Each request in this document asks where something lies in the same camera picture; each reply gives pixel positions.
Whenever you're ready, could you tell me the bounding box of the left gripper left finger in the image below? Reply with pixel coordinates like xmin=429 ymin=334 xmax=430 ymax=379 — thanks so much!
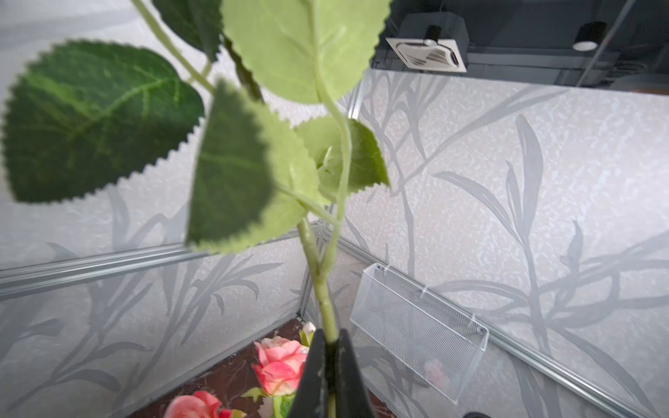
xmin=287 ymin=329 xmax=329 ymax=418

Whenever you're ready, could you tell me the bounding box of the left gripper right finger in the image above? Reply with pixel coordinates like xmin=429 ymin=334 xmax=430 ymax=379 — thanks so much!
xmin=334 ymin=328 xmax=376 ymax=418

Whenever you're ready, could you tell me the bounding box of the pink rose flower stem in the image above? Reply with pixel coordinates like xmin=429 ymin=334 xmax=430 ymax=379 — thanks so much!
xmin=241 ymin=336 xmax=309 ymax=417

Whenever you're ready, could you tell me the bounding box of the dark pink rose stem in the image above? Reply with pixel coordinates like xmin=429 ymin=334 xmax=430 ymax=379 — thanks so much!
xmin=163 ymin=391 xmax=247 ymax=418

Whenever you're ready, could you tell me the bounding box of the ceiling air vent unit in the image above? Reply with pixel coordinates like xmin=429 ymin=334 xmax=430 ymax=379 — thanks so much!
xmin=386 ymin=11 xmax=470 ymax=74

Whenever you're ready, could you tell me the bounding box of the white wire mesh basket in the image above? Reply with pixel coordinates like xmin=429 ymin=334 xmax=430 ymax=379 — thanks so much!
xmin=350 ymin=263 xmax=490 ymax=403

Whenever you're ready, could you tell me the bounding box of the horizontal aluminium frame bar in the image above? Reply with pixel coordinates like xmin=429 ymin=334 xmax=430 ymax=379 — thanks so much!
xmin=0 ymin=229 xmax=315 ymax=303

